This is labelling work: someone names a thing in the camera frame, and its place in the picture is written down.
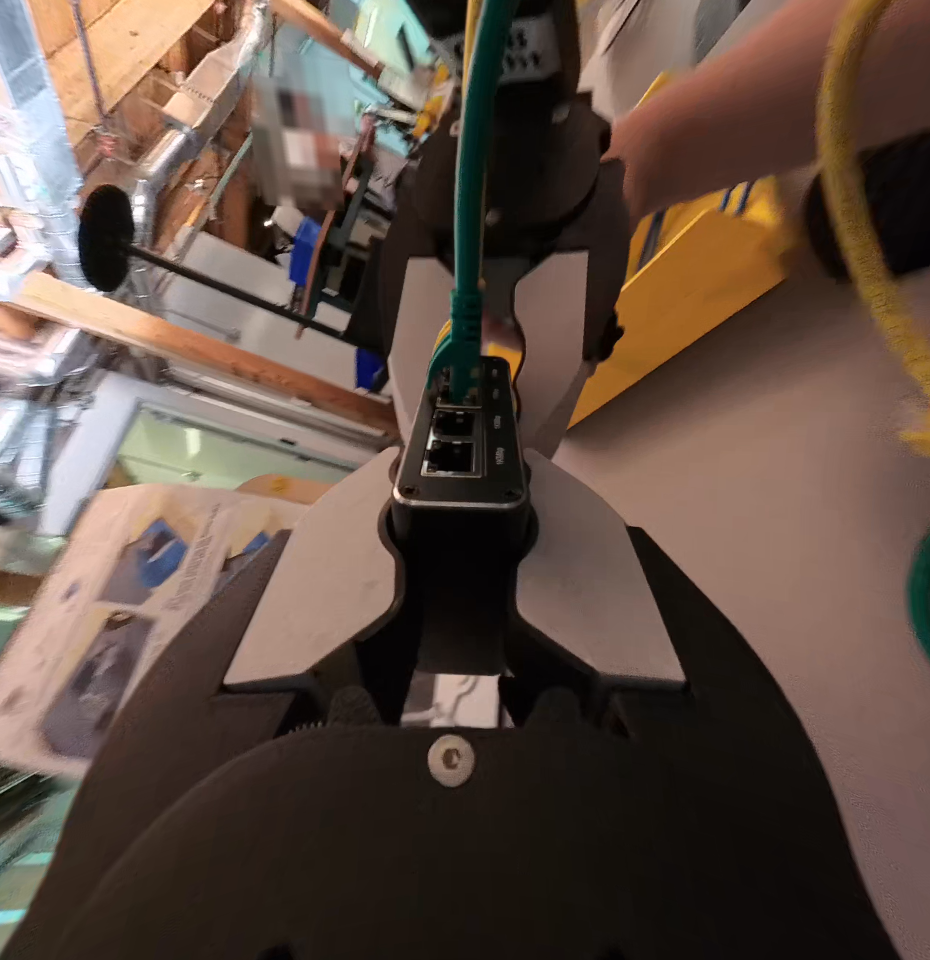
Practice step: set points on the person's right hand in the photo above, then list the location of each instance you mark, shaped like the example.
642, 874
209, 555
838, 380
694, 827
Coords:
656, 157

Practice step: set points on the silver air duct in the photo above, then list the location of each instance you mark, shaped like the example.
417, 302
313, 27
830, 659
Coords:
165, 172

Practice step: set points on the person's right forearm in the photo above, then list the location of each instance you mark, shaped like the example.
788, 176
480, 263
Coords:
772, 97

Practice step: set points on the black ethernet switch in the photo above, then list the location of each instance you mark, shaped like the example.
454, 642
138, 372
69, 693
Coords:
502, 457

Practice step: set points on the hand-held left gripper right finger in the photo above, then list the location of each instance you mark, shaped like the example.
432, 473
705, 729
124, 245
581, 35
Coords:
585, 577

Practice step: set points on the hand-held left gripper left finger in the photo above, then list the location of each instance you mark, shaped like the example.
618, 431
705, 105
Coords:
322, 570

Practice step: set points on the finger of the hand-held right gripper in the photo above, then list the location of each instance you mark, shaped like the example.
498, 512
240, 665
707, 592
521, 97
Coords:
420, 322
559, 322

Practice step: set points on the large yellow plastic bin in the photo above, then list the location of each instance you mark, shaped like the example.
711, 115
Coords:
697, 285

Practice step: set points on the black round object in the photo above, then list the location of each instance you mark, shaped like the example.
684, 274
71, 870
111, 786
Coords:
907, 202

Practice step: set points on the printed instruction sheet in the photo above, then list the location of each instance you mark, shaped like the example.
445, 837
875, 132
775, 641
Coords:
120, 600

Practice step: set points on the glass window panel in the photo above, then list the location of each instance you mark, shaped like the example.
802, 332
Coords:
225, 450

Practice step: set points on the wooden beam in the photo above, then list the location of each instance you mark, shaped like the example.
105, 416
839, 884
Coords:
172, 341

